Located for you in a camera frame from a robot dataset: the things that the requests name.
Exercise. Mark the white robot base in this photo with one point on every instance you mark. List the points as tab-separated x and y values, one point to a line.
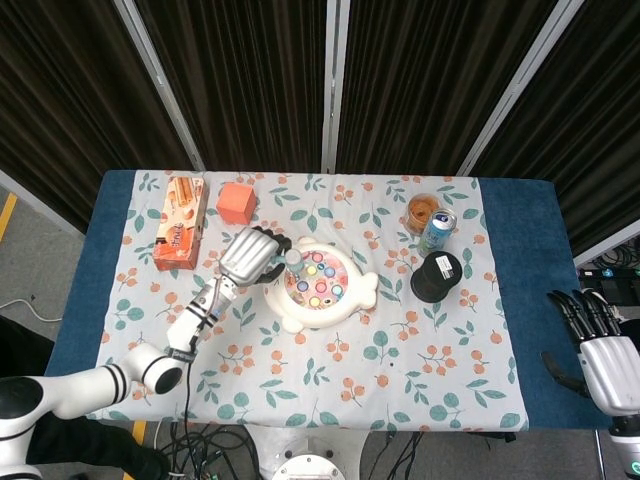
310	465

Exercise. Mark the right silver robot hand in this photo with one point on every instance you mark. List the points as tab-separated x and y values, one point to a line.
612	370

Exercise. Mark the teal toy hammer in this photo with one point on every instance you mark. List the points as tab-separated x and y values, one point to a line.
294	257

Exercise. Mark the blue RIO drink can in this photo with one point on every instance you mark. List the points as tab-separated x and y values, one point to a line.
437	232

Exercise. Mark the orange foam cube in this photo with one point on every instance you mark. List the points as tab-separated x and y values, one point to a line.
235	202

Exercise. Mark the black mesh pen holder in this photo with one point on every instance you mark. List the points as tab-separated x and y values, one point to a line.
435	280

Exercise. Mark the orange biscuit box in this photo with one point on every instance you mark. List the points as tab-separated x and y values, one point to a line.
177	230

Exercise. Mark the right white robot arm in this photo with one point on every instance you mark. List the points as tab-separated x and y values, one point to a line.
627	445

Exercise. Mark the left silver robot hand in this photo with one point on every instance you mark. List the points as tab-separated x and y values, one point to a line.
247	257

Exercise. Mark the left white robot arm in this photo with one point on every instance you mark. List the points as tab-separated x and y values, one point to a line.
80	385

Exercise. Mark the floral fruit print tablecloth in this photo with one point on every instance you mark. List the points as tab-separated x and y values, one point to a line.
350	360

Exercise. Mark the blue table cover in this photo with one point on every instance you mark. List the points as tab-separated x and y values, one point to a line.
520	240

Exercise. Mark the clear jar of rubber bands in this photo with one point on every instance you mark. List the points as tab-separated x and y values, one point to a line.
419	210

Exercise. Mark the white fishing toy game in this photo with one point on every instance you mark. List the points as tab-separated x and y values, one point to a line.
325	315

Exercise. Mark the dark folding screen panel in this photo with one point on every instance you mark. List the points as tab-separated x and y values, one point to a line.
585	125
65	100
425	85
245	85

